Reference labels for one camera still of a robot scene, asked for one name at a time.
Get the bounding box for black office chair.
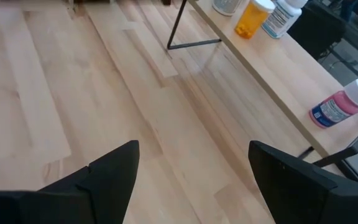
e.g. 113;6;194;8
287;0;358;78

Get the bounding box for clear grey bottle white cap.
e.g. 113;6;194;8
211;0;244;16

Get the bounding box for white bottle blue label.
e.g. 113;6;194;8
261;0;309;39

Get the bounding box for orange pill bottle white cap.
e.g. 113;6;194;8
234;0;276;40

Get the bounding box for pink bottle white cap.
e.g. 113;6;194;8
308;78;358;129

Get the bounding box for wooden shelf black metal legs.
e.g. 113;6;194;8
166;0;358;175

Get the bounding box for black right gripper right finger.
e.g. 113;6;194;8
249;140;358;224

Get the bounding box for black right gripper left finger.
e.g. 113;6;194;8
0;139;140;224

